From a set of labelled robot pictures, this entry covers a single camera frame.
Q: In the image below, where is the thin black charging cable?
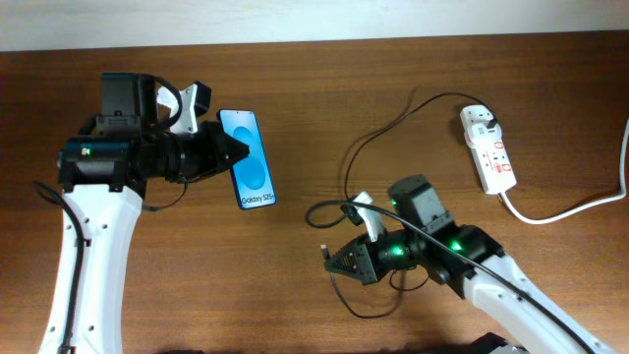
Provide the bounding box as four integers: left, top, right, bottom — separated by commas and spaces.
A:
319, 91, 499, 320

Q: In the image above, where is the blue screen Galaxy smartphone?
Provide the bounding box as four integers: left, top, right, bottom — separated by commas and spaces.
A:
217, 109, 276, 210

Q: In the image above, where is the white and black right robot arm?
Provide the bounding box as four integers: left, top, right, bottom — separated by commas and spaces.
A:
323, 175, 612, 353

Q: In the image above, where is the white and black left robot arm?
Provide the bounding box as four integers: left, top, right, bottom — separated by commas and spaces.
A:
34, 73, 250, 354

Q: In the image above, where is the white charger plug adapter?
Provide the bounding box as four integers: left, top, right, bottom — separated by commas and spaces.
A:
464, 123, 502, 149

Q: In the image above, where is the white power strip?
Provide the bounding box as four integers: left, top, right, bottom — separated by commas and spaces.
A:
460, 104, 517, 195

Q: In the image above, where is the thick white power cord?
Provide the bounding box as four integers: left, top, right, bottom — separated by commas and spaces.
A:
497, 117, 629, 226

